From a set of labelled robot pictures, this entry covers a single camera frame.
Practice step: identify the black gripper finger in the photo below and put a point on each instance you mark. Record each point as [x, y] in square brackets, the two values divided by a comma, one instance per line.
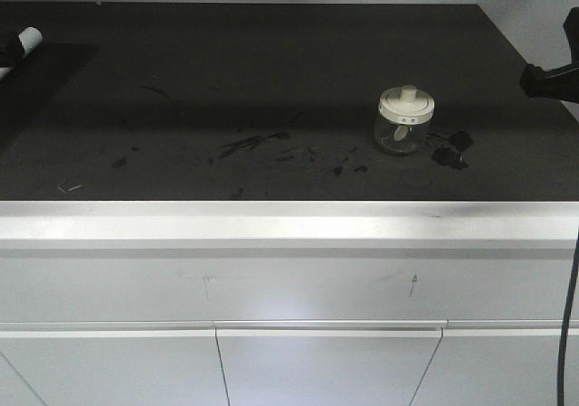
[11, 49]
[571, 27]
[560, 84]

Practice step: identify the grey pipe on left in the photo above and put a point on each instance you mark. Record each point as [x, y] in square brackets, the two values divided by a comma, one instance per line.
[31, 38]

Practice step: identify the white base cabinet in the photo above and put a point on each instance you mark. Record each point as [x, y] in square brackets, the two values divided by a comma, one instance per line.
[283, 303]

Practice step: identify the glass jar with white lid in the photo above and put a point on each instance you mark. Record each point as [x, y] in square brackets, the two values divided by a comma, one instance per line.
[403, 119]

